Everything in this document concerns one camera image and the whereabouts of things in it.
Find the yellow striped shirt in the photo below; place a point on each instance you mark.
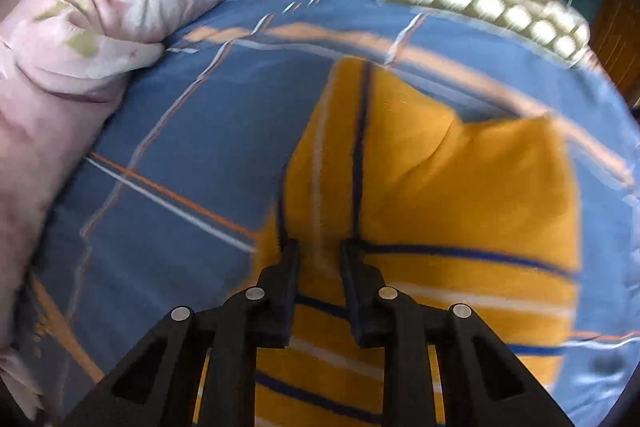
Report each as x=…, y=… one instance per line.
x=440, y=207

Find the wooden door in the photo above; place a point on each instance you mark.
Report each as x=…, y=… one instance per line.
x=617, y=37

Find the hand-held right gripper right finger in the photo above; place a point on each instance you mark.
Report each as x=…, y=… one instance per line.
x=356, y=297

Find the pink floral quilt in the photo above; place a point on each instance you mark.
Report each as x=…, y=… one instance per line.
x=75, y=72

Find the green white dotted pillow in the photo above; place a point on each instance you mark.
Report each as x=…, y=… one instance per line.
x=480, y=2

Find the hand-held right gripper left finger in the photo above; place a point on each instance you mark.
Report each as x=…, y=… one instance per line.
x=286, y=292

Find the blue plaid bed sheet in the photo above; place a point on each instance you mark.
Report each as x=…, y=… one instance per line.
x=200, y=117

